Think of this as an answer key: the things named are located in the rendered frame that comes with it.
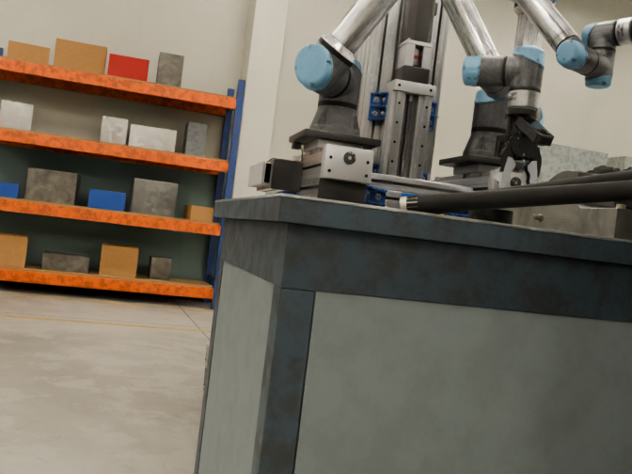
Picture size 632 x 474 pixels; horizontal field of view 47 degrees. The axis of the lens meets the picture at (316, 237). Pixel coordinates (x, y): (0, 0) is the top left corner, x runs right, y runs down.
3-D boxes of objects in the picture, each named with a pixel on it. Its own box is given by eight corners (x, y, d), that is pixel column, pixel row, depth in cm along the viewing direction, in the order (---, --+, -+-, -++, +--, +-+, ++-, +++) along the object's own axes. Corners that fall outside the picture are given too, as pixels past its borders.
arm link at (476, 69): (469, 92, 190) (512, 93, 185) (458, 82, 179) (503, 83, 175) (472, 63, 189) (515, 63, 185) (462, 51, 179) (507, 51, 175)
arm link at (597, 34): (591, 55, 219) (594, 27, 219) (626, 51, 211) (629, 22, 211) (577, 49, 214) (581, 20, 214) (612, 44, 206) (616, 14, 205)
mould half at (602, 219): (476, 233, 174) (482, 177, 174) (569, 245, 181) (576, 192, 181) (613, 242, 126) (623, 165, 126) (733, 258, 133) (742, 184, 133)
